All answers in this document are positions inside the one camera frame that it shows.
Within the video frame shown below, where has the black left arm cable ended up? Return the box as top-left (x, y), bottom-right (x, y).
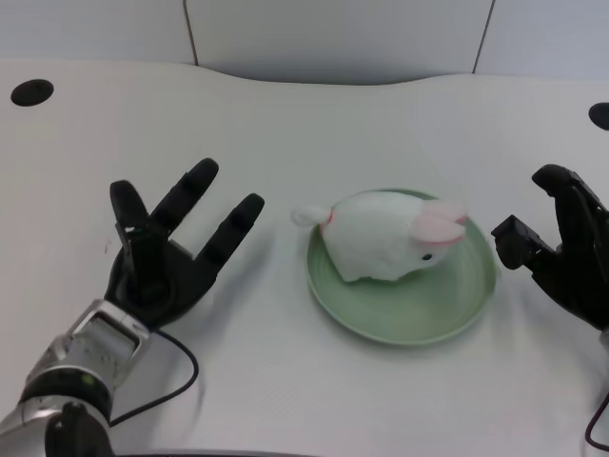
top-left (108, 330), bottom-right (200, 428)

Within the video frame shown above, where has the white rabbit doll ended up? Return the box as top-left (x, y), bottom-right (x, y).
top-left (290, 189), bottom-right (470, 284)

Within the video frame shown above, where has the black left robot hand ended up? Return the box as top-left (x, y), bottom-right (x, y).
top-left (104, 158), bottom-right (265, 330)

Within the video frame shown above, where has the black table grommet hole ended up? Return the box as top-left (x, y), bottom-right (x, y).
top-left (10, 79), bottom-right (55, 107)
top-left (587, 101), bottom-right (609, 132)

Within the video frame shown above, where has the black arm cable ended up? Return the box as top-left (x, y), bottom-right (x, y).
top-left (108, 330), bottom-right (200, 428)
top-left (584, 390), bottom-right (609, 449)

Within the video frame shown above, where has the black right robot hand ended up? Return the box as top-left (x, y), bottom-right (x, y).
top-left (490, 164), bottom-right (609, 330)

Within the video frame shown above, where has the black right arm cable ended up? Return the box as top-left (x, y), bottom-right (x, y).
top-left (584, 390), bottom-right (609, 449)

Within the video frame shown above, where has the green round plate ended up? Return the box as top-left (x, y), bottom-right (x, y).
top-left (306, 188), bottom-right (501, 346)

